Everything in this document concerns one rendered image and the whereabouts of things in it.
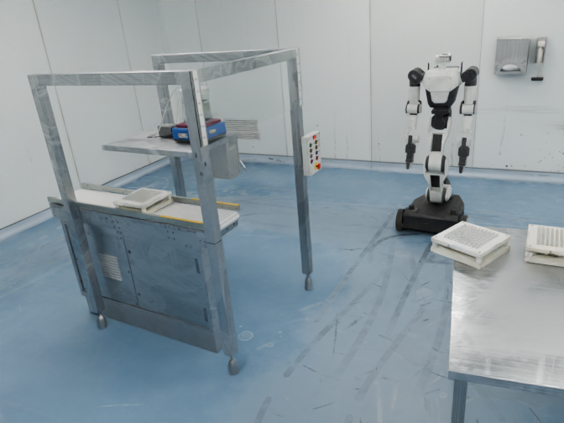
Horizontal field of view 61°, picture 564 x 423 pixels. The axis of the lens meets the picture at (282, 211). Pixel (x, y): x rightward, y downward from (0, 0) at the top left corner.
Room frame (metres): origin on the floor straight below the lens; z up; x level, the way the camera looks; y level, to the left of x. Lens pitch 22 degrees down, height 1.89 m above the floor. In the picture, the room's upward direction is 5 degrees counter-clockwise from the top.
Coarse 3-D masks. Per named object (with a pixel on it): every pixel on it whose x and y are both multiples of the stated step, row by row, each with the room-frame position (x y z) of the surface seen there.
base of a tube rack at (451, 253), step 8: (432, 248) 1.92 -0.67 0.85; (440, 248) 1.90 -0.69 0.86; (448, 248) 1.89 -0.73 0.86; (496, 248) 1.85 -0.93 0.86; (504, 248) 1.84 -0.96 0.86; (448, 256) 1.85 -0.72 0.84; (456, 256) 1.82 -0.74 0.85; (464, 256) 1.81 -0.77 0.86; (488, 256) 1.79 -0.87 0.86; (496, 256) 1.80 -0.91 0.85; (472, 264) 1.76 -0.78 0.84; (480, 264) 1.73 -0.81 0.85
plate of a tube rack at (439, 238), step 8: (456, 224) 2.04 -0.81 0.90; (472, 224) 2.02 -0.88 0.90; (440, 232) 1.96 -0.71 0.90; (496, 232) 1.91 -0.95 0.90; (432, 240) 1.92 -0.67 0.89; (440, 240) 1.89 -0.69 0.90; (448, 240) 1.88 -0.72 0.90; (496, 240) 1.84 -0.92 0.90; (504, 240) 1.84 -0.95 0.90; (456, 248) 1.82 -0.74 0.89; (464, 248) 1.79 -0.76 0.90; (472, 248) 1.79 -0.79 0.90; (480, 248) 1.78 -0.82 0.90; (488, 248) 1.77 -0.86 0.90; (480, 256) 1.73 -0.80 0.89
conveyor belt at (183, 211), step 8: (80, 192) 3.09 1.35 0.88; (88, 192) 3.08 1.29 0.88; (96, 192) 3.06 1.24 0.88; (104, 192) 3.05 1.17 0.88; (80, 200) 2.94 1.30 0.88; (88, 200) 2.92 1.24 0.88; (96, 200) 2.91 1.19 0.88; (104, 200) 2.89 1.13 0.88; (112, 200) 2.88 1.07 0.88; (168, 208) 2.64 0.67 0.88; (176, 208) 2.63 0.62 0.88; (184, 208) 2.62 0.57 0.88; (192, 208) 2.61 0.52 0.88; (200, 208) 2.60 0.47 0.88; (128, 216) 2.59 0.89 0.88; (168, 216) 2.52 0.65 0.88; (176, 216) 2.51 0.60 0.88; (184, 216) 2.50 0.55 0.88; (192, 216) 2.49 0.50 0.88; (200, 216) 2.48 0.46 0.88; (224, 216) 2.45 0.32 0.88; (232, 216) 2.45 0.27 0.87; (176, 224) 2.40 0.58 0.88; (224, 224) 2.37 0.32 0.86
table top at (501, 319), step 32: (512, 256) 1.82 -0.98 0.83; (480, 288) 1.59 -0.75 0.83; (512, 288) 1.57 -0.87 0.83; (544, 288) 1.55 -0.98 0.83; (480, 320) 1.39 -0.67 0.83; (512, 320) 1.38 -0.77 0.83; (544, 320) 1.36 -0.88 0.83; (480, 352) 1.23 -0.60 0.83; (512, 352) 1.21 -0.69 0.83; (544, 352) 1.20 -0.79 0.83; (512, 384) 1.09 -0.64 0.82; (544, 384) 1.07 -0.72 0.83
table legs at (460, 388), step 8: (456, 384) 1.17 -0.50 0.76; (464, 384) 1.16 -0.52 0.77; (456, 392) 1.17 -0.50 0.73; (464, 392) 1.16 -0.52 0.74; (456, 400) 1.17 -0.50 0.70; (464, 400) 1.16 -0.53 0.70; (456, 408) 1.17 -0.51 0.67; (464, 408) 1.16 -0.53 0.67; (456, 416) 1.17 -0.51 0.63; (464, 416) 1.16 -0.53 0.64
